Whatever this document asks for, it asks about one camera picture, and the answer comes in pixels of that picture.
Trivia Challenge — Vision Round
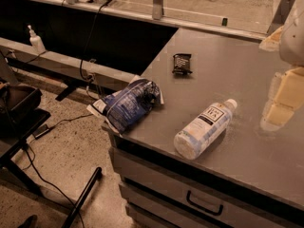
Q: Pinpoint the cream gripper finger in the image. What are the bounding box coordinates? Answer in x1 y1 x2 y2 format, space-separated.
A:
259 27 283 51
260 66 304 131

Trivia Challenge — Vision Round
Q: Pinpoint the black rxbar chocolate bar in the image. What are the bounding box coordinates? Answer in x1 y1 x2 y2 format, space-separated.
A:
173 53 192 75

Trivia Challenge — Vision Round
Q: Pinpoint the blue plastic water bottle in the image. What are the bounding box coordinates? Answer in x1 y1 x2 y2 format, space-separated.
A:
174 99 238 160

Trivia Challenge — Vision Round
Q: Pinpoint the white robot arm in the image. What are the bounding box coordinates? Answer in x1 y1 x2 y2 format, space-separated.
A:
259 0 304 131

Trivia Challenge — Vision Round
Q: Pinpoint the white pump dispenser bottle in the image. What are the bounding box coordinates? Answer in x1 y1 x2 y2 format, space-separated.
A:
28 25 46 54

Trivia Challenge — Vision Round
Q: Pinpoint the grey drawer cabinet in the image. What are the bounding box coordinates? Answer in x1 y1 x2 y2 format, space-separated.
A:
108 133 304 228

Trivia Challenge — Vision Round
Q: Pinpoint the blue chip bag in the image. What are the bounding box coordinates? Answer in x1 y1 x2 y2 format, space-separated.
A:
86 75 164 134

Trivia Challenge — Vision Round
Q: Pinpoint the black metal leg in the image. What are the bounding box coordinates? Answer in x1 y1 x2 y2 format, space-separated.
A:
61 167 102 228

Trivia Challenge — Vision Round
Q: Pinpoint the black power adapter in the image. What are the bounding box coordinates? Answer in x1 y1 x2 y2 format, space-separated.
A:
32 124 50 139

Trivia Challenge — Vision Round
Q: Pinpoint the grey metal post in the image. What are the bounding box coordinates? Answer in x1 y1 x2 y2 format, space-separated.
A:
152 0 163 20

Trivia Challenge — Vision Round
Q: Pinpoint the black drawer handle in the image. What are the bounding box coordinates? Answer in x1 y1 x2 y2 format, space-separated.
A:
186 190 223 216

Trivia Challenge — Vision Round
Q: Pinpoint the black power cable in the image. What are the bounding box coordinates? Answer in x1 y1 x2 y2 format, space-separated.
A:
78 0 119 83

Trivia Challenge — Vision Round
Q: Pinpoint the grey metal rail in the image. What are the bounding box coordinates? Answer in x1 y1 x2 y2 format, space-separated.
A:
0 38 135 91

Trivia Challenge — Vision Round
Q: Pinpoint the black floor cable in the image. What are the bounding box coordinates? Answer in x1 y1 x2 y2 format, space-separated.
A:
21 112 94 228

